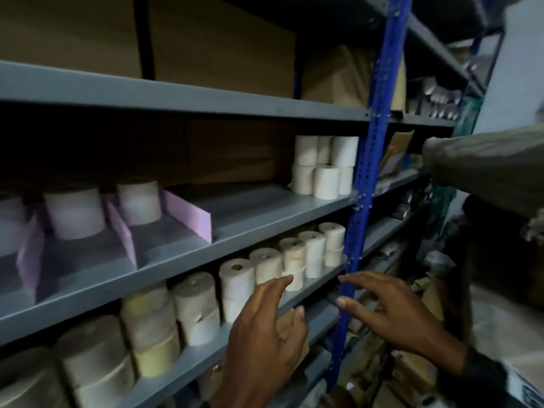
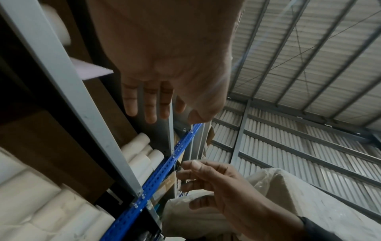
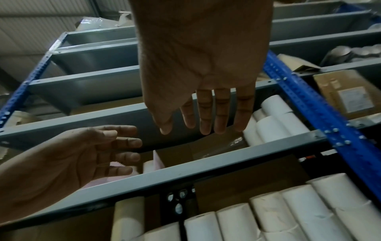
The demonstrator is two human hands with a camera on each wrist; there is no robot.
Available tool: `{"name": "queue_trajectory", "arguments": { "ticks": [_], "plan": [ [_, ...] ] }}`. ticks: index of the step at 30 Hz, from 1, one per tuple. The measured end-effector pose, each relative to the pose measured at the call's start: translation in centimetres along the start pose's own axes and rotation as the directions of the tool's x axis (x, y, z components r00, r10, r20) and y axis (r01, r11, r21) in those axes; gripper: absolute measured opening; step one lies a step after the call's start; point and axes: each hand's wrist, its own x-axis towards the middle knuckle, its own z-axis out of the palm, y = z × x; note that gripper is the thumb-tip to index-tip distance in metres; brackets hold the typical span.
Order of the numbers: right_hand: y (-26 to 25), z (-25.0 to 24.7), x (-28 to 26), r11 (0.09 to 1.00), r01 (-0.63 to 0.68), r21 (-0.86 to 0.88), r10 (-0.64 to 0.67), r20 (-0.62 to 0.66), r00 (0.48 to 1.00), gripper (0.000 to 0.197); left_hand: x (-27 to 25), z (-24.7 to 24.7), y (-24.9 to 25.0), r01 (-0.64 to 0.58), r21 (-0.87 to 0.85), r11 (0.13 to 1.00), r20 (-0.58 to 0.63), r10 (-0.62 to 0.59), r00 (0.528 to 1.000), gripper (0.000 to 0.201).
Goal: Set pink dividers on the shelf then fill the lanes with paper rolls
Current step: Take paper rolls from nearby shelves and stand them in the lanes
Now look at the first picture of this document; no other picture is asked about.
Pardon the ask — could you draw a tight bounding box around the person's right hand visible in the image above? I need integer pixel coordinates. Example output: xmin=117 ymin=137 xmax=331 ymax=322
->
xmin=335 ymin=270 xmax=468 ymax=375

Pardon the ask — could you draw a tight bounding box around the person's left hand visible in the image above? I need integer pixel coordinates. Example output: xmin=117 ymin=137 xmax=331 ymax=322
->
xmin=210 ymin=275 xmax=309 ymax=408

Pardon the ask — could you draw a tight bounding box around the row of white paper rolls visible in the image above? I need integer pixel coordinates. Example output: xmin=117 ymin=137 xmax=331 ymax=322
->
xmin=0 ymin=222 xmax=347 ymax=408

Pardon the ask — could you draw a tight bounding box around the stack of white paper rolls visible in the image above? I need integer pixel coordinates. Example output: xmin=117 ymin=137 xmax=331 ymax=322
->
xmin=291 ymin=134 xmax=360 ymax=201

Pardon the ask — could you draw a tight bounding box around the brown paper package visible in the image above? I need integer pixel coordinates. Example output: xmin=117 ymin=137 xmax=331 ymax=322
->
xmin=276 ymin=308 xmax=311 ymax=370

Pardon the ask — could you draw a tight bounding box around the pile of flattened cardboard boxes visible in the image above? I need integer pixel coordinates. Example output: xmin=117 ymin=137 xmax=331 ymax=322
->
xmin=335 ymin=275 xmax=447 ymax=408

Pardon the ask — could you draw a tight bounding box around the black right wristband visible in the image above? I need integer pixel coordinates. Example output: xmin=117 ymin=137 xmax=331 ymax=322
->
xmin=437 ymin=346 xmax=544 ymax=408

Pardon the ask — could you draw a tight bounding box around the white marker tag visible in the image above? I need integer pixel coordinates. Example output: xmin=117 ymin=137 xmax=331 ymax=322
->
xmin=503 ymin=365 xmax=544 ymax=408

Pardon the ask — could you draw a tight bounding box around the row of grey tube ends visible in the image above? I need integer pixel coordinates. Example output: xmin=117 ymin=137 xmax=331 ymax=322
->
xmin=406 ymin=76 xmax=462 ymax=120

